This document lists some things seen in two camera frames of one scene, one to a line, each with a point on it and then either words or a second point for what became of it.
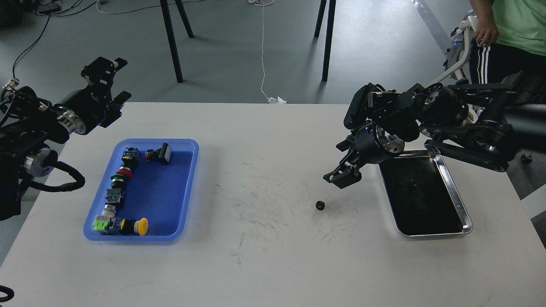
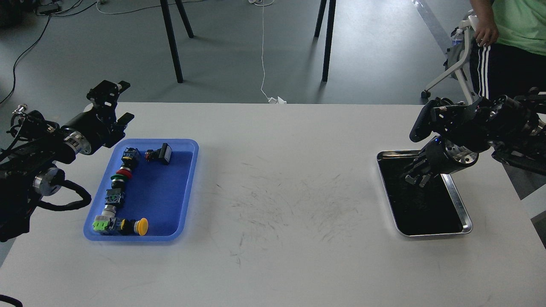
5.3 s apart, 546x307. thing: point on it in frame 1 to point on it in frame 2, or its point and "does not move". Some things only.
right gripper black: (373, 145) to (442, 159)
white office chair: (457, 57) does not move
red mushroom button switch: (131, 157) does not move
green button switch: (115, 195) does not move
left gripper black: (90, 104) to (88, 131)
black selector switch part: (164, 154) does not move
